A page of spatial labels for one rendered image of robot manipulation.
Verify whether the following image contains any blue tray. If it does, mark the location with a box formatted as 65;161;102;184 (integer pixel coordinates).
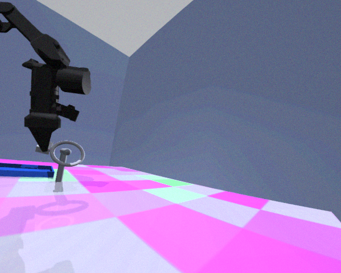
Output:
0;163;55;177

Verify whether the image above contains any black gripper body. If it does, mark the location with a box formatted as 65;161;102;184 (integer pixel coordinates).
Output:
24;87;61;128

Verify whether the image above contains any silver metal ring with small square tab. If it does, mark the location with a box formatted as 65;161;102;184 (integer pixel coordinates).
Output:
35;141;85;167

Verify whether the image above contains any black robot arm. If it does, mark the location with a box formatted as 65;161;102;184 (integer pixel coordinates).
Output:
0;2;91;121

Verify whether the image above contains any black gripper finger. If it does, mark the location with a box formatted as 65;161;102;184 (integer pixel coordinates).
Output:
28;127;58;152

